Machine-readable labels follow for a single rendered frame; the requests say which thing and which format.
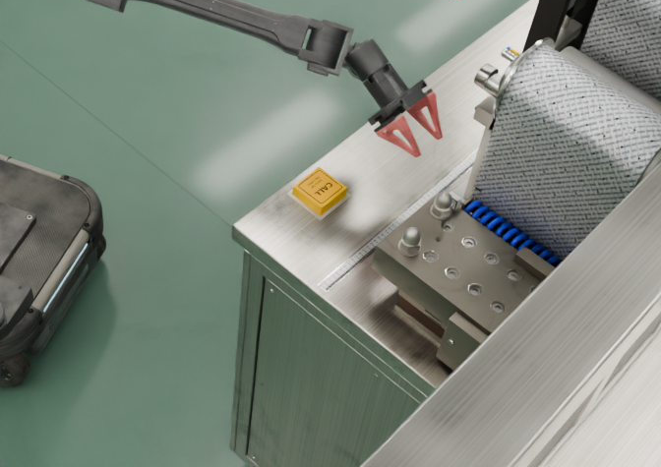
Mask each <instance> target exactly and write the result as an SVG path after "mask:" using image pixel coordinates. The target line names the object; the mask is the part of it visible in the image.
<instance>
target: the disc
mask: <svg viewBox="0 0 661 467"><path fill-rule="evenodd" d="M544 45H549V46H550V47H552V48H554V49H555V42H554V40H553V39H552V38H550V37H546V38H543V39H541V40H539V41H537V42H536V43H535V44H534V45H532V46H531V47H530V48H529V49H528V50H527V51H526V52H525V53H524V54H523V56H522V57H521V58H520V59H519V60H518V62H517V63H516V64H515V66H514V67H513V68H512V70H511V72H510V73H509V75H508V77H507V78H506V80H505V82H504V84H503V85H502V87H501V89H500V92H499V94H498V96H497V99H496V102H495V105H494V111H493V114H494V118H495V120H496V118H497V115H498V111H499V108H500V105H501V102H502V99H503V96H504V94H505V92H506V90H507V88H508V86H509V84H510V82H511V80H512V78H513V77H514V75H515V74H516V72H517V71H518V69H519V68H520V67H521V65H522V64H523V63H524V62H525V61H526V59H527V58H528V57H529V56H530V55H531V54H532V53H533V52H534V51H536V50H537V49H538V48H540V47H541V46H544Z"/></svg>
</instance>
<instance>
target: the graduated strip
mask: <svg viewBox="0 0 661 467"><path fill-rule="evenodd" d="M478 148H479V147H478ZM478 148H477V149H476V150H475V151H474V152H473V153H471V154H470V155H469V156H468V157H467V158H466V159H464V160H463V161H462V162H461V163H460V164H458V165H457V166H456V168H455V169H454V170H452V171H451V172H450V173H449V174H448V175H446V176H445V177H444V178H443V179H442V180H441V181H439V182H438V183H437V184H436V185H435V186H434V187H432V188H431V189H430V190H429V191H428V192H426V193H425V194H424V195H423V196H422V197H421V198H419V199H418V200H417V201H416V202H415V203H414V204H412V205H411V206H410V207H409V208H407V209H406V210H405V211H404V212H403V213H402V214H400V215H399V216H398V217H397V218H396V219H394V220H393V221H392V222H391V223H390V224H389V225H387V226H386V227H385V228H384V229H383V230H382V231H380V232H379V233H378V234H377V235H376V236H374V237H373V238H372V239H371V240H370V241H369V242H367V243H366V244H365V245H364V246H363V247H361V248H360V249H359V250H358V251H357V252H356V253H354V254H353V255H352V256H351V257H350V258H349V259H347V260H346V261H345V262H344V263H342V264H341V265H340V266H339V267H338V268H337V269H335V270H334V271H333V272H332V273H331V274H329V275H328V276H327V277H326V278H325V279H324V280H322V281H321V282H320V283H319V284H318V285H319V286H320V287H321V288H322V289H324V290H325V291H326V292H327V293H328V292H329V291H330V290H331V289H332V288H333V287H334V286H335V285H336V284H337V283H338V282H339V281H341V280H342V279H343V278H344V277H345V276H346V275H348V274H349V273H350V272H351V271H352V270H353V269H355V268H356V267H357V266H358V265H359V264H360V263H362V262H363V261H364V260H366V259H367V258H368V257H370V256H371V255H372V254H373V253H374V252H375V250H376V246H377V244H379V243H380V242H381V241H382V240H383V239H384V238H386V237H387V236H388V235H389V234H390V233H391V232H392V231H393V230H394V229H395V228H396V227H397V226H399V225H400V224H401V223H402V222H403V221H405V220H406V219H407V218H408V217H409V216H410V215H412V214H413V213H414V212H415V211H416V210H417V209H419V208H420V207H421V206H422V205H423V204H425V203H426V202H427V201H428V200H429V199H430V198H432V197H433V196H434V195H435V194H436V193H441V192H444V191H445V190H447V189H448V188H449V187H450V186H451V185H452V184H454V183H455V182H456V181H457V180H458V179H459V178H461V177H462V176H463V175H464V174H465V173H466V172H468V171H469V170H470V169H471V168H472V167H473V164H474V161H475V158H476V154H477V151H478Z"/></svg>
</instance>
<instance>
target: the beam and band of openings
mask: <svg viewBox="0 0 661 467"><path fill-rule="evenodd" d="M660 332H661V162H660V163H659V164H658V165H657V166H656V167H655V168H654V169H653V170H652V171H651V172H650V173H649V174H648V175H647V176H646V177H645V178H644V179H643V180H642V181H641V182H640V183H639V184H638V185H637V186H636V187H635V188H634V189H633V190H632V191H631V192H630V193H629V194H628V195H627V196H626V197H625V198H624V199H623V200H622V201H621V202H620V203H619V204H618V205H617V206H616V207H615V208H614V209H613V210H612V211H611V212H610V213H609V214H608V216H607V217H606V218H605V219H604V220H603V221H602V222H601V223H600V224H599V225H598V226H597V227H596V228H595V229H594V230H593V231H592V232H591V233H590V234H589V235H588V236H587V237H586V238H585V239H584V240H583V241H582V242H581V243H580V244H579V245H578V246H577V247H576V248H575V249H574V250H573V251H572V252H571V253H570V254H569V255H568V256H567V257H566V258H565V259H564V260H563V261H562V262H561V263H560V264H559V265H558V266H557V267H556V268H555V269H554V270H553V271H552V272H551V273H550V274H549V275H548V276H547V277H546V278H545V279H544V280H543V281H542V282H541V283H540V284H539V285H538V286H537V287H536V288H535V289H534V290H533V291H532V292H531V293H530V294H529V295H528V296H527V297H526V299H525V300H524V301H523V302H522V303H521V304H520V305H519V306H518V307H517V308H516V309H515V310H514V311H513V312H512V313H511V314H510V315H509V316H508V317H507V318H506V319H505V320H504V321H503V322H502V323H501V324H500V325H499V326H498V327H497V328H496V329H495V330H494V331H493V332H492V333H491V334H490V335H489V336H488V337H487V338H486V339H485V340H484V341H483V342H482V343H481V344H480V345H479V346H478V347H477V348H476V349H475V350H474V351H473V352H472V353H471V354H470V355H469V356H468V357H467V358H466V359H465V360H464V361H463V362H462V363H461V364H460V365H459V366H458V367H457V368H456V369H455V370H454V371H453V372H452V373H451V374H450V375H449V376H448V377H447V378H446V379H445V381H444V382H443V383H442V384H441V385H440V386H439V387H438V388H437V389H436V390H435V391H434V392H433V393H432V394H431V395H430V396H429V397H428V398H427V399H426V400H425V401H424V402H423V403H422V404H421V405H420V406H419V407H418V408H417V409H416V410H415V411H414V412H413V413H412V414H411V415H410V416H409V417H408V418H407V419H406V420H405V421H404V422H403V423H402V424H401V425H400V426H399V427H398V428H397V429H396V430H395V431H394V432H393V433H392V434H391V435H390V436H389V437H388V438H387V439H386V440H385V441H384V442H383V443H382V444H381V445H380V446H379V447H378V448H377V449H376V450H375V451H374V452H373V453H372V454H371V455H370V456H369V457H368V458H367V459H366V460H365V461H364V462H363V464H362V465H361V466H360V467H547V466H548V465H549V464H550V462H551V461H552V460H553V459H554V458H555V457H556V455H557V454H558V453H559V452H560V451H561V449H562V448H563V447H564V446H565V445H566V444H567V442H568V441H569V440H570V439H571V437H572V436H573V435H574V434H575V433H576V432H577V430H578V429H579V428H580V427H581V426H582V425H583V423H584V422H585V421H586V420H587V419H588V417H589V416H590V415H591V414H592V413H593V412H594V410H595V409H596V408H597V407H598V406H599V405H600V403H601V402H602V401H603V400H604V399H605V397H606V396H607V395H608V394H609V393H610V392H611V390H612V389H613V388H614V387H615V386H616V384H617V383H618V382H619V381H620V380H621V379H622V377H623V376H624V375H625V374H626V373H627V372H628V370H629V369H630V368H631V367H632V365H633V364H634V363H635V362H636V361H637V360H638V358H639V357H640V356H641V355H642V354H643V353H644V351H645V350H646V349H647V348H648V347H649V345H650V344H651V343H652V342H653V341H654V340H655V338H656V337H657V336H658V335H659V334H660Z"/></svg>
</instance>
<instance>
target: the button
mask: <svg viewBox="0 0 661 467"><path fill-rule="evenodd" d="M346 192H347V188H346V187H345V186H344V185H342V184H341V183H340V182H338V181H337V180H336V179H334V178H333V177H332V176H331V175H330V174H329V173H327V172H326V171H325V170H323V169H322V168H321V167H318V168H317V169H315V170H314V171H313V172H312V173H310V174H309V175H308V176H306V177H305V178H304V179H302V180H301V181H300V182H298V183H297V184H296V185H295V186H293V192H292V195H293V196H294V197H296V198H297V199H298V200H300V201H301V202H302V203H303V204H305V205H306V206H308V207H309V208H310V209H312V210H313V211H314V212H315V213H317V214H318V215H323V214H324V213H325V212H326V211H328V210H329V209H330V208H331V207H333V206H334V205H335V204H337V203H338V202H339V201H340V200H342V199H343V198H344V197H345V196H346Z"/></svg>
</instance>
